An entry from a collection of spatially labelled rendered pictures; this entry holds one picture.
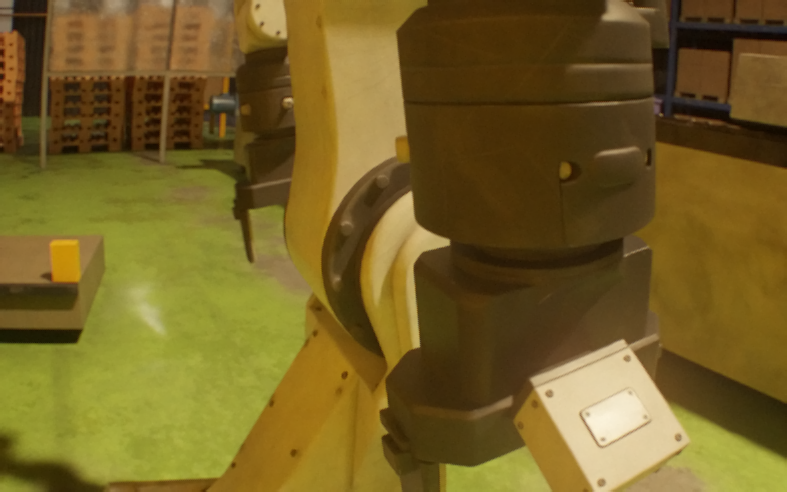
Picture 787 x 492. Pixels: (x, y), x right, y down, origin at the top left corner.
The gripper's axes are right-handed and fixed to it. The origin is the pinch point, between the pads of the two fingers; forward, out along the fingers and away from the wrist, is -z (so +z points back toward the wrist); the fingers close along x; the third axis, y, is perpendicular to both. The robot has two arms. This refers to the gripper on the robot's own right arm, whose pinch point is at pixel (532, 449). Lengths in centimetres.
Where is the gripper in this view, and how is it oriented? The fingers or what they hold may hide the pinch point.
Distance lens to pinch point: 25.9
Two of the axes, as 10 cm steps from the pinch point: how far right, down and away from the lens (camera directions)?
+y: -3.8, -2.6, 8.9
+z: -1.0, -9.4, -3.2
